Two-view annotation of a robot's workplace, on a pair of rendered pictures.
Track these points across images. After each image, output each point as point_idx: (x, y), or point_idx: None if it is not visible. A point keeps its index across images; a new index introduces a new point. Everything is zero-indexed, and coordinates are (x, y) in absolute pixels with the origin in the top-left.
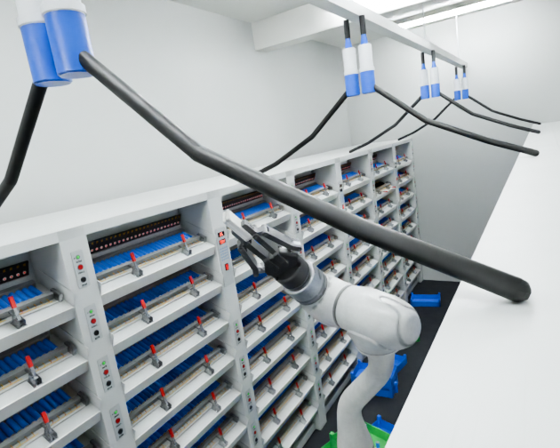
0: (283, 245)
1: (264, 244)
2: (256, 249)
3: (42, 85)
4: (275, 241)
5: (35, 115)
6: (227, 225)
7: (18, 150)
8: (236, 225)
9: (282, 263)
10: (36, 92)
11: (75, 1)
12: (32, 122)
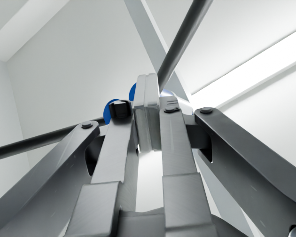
0: (254, 162)
1: (176, 132)
2: (129, 138)
3: (105, 112)
4: (226, 135)
5: (73, 128)
6: (139, 77)
7: (26, 139)
8: (157, 82)
9: (177, 232)
10: (94, 119)
11: (176, 96)
12: (65, 130)
